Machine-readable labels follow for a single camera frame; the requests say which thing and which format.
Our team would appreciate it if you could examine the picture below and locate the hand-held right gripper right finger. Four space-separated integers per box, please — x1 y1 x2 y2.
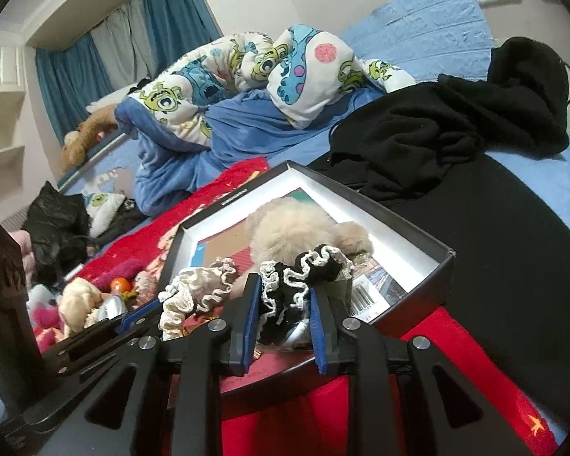
309 285 559 456

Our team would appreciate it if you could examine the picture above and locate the white curtain pelmet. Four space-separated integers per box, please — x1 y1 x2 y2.
26 0 191 51

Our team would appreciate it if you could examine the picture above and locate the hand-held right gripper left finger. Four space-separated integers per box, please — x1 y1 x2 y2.
28 273 264 456

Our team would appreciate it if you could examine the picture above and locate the cartoon printed quilt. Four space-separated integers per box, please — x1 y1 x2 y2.
114 24 416 217

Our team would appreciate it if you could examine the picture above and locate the brown teddy bear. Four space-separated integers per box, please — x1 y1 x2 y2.
59 103 119 174

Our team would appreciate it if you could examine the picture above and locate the dark cloth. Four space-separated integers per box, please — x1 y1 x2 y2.
90 199 148 248

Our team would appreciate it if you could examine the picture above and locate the large black cloth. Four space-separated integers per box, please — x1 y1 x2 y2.
309 149 570 433

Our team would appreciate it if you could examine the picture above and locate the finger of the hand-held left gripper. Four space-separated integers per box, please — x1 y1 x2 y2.
40 297 162 378

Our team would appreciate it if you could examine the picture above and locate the black box with white inside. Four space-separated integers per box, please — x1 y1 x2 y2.
159 160 457 409

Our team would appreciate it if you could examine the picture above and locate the blue curtain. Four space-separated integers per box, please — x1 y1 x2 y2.
142 0 224 81
35 33 117 146

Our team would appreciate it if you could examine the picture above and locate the pink plush toy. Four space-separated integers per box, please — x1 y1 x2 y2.
28 285 62 343

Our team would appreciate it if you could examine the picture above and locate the red printed blanket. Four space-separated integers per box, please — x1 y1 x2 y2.
33 157 559 456

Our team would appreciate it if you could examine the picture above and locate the cream plush doll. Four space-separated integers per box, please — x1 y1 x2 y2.
57 278 105 336

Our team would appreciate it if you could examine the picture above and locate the black garment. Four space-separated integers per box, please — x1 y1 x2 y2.
330 36 570 200

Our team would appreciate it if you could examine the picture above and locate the black scrunchie with white trim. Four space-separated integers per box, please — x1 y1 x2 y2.
258 243 357 345

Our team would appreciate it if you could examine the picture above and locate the blue foam wall panel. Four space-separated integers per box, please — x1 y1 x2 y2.
337 0 497 84

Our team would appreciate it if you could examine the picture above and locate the fluffy cream plush toy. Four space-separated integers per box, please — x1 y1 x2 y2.
228 198 375 295

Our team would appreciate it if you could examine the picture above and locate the grey curtain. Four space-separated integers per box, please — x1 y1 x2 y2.
90 0 160 100

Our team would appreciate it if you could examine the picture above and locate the small cartoon pillow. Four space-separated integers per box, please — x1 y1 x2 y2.
81 191 127 238

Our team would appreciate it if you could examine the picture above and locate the black plastic bag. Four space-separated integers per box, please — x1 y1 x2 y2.
21 181 93 288

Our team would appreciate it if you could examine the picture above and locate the cream ruffled scrunchie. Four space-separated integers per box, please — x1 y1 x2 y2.
158 256 241 341

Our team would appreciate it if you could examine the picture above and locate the pink fuzzy toy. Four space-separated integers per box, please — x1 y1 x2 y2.
92 259 143 290

